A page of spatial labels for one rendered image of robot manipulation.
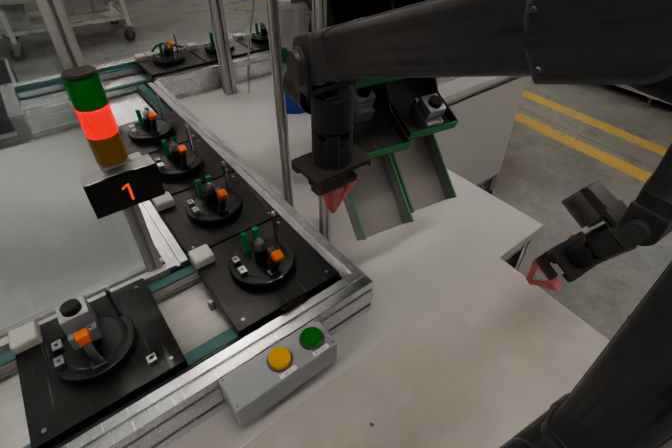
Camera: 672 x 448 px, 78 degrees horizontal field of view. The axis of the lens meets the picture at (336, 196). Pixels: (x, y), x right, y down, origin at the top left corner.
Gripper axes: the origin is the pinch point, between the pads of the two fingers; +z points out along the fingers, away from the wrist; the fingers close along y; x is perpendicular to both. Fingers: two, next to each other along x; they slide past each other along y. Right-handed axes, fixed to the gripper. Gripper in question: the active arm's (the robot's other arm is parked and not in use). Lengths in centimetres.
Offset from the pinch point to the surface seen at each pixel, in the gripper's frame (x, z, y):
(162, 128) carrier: -88, 27, 3
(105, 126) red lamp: -28.7, -9.0, 23.6
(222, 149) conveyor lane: -70, 30, -9
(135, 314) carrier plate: -21.7, 26.9, 31.4
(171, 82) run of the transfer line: -136, 34, -16
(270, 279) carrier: -11.9, 24.8, 6.7
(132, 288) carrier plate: -28.6, 27.1, 30.0
